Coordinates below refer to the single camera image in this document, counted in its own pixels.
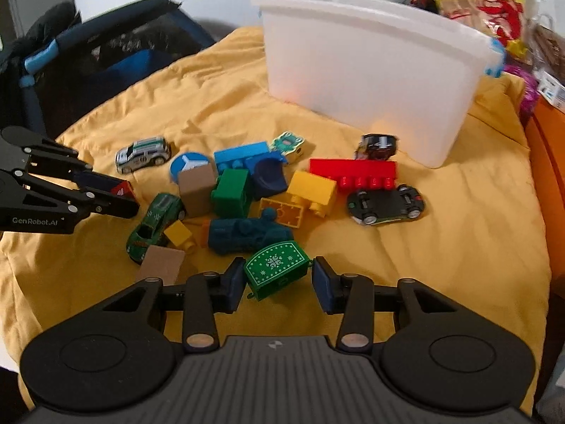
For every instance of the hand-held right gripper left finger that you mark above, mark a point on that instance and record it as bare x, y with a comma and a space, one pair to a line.
234, 287

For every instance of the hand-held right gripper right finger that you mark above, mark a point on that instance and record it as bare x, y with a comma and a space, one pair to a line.
324, 289

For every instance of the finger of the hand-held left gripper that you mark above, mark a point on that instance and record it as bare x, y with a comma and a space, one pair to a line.
99, 181
117, 206

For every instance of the green snowflake chest toy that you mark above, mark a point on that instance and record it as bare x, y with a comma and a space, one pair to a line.
273, 265

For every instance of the green building block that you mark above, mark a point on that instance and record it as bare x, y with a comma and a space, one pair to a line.
229, 192

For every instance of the large yellow brick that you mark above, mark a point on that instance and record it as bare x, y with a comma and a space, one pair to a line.
311, 187

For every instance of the red long brick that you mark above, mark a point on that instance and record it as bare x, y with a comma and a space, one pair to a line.
348, 170

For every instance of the blue long brick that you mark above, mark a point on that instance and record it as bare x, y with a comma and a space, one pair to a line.
240, 153

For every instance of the white plastic storage bin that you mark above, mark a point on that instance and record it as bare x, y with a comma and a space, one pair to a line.
375, 75

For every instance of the white and green toy car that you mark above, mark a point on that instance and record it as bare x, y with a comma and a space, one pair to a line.
143, 154

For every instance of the dark blue toy train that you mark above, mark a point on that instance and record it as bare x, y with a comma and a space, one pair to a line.
238, 232

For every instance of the small yellow brick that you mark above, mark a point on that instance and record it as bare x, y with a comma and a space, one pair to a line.
178, 234

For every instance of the tan wooden cube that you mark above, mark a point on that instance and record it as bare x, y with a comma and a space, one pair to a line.
161, 263
196, 190

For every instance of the blue round block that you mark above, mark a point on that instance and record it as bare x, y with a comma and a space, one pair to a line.
187, 165

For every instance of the flat yellow brick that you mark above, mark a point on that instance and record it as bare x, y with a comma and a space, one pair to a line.
287, 214

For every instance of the dark green toy car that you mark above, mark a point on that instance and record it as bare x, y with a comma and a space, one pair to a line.
384, 205

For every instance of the blue arch block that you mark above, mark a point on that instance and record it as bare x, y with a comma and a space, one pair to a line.
267, 176

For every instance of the yellow cloth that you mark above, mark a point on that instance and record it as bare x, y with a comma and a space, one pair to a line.
441, 251

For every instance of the black and blue mesh carrier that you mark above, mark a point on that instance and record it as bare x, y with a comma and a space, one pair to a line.
132, 39

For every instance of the green frog print block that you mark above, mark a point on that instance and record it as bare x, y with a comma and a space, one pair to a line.
288, 143

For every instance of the black toy car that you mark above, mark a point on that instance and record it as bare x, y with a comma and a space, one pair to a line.
377, 145

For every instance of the orange box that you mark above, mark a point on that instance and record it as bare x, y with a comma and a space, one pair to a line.
549, 163

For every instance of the magenta package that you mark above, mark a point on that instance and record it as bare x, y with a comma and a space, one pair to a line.
523, 88

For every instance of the black red blue package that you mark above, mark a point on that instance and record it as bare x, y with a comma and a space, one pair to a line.
421, 3

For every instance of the white box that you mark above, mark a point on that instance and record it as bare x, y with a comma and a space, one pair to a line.
551, 90

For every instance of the yellow and red snack bag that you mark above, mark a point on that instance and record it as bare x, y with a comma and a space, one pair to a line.
481, 4

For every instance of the brown bag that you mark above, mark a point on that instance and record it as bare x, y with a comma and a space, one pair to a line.
549, 48

